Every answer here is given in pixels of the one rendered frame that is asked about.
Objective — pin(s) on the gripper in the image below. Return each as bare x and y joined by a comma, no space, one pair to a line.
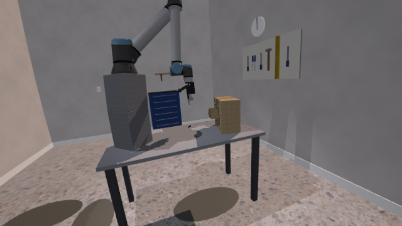
190,90

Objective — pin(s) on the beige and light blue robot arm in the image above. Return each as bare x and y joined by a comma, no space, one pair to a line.
125,52

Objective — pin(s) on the wooden chest of drawers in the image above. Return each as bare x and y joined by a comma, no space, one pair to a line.
230,114

